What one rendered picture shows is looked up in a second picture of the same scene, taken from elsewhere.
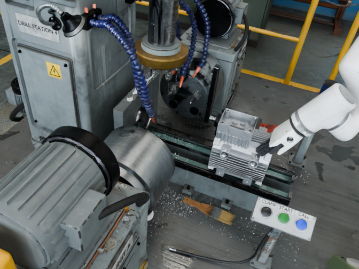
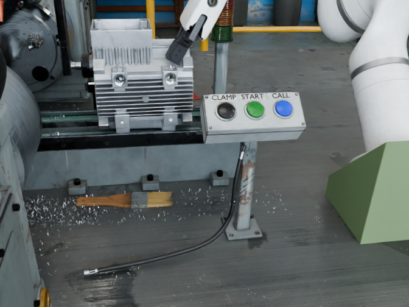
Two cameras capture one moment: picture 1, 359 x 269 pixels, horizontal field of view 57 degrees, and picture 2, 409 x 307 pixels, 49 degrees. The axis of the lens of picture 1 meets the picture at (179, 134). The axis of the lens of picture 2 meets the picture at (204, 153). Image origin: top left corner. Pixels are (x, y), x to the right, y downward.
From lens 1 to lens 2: 0.47 m
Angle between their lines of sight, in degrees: 25
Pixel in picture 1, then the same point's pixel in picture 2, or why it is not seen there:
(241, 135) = (135, 39)
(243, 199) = (173, 162)
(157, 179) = (13, 114)
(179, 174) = (53, 165)
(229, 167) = (135, 103)
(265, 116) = not seen: hidden behind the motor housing
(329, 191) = not seen: hidden behind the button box
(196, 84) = (30, 21)
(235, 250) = (197, 231)
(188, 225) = (101, 231)
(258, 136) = (160, 41)
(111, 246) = not seen: outside the picture
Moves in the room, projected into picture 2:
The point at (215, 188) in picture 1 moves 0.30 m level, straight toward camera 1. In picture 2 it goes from (122, 163) to (142, 253)
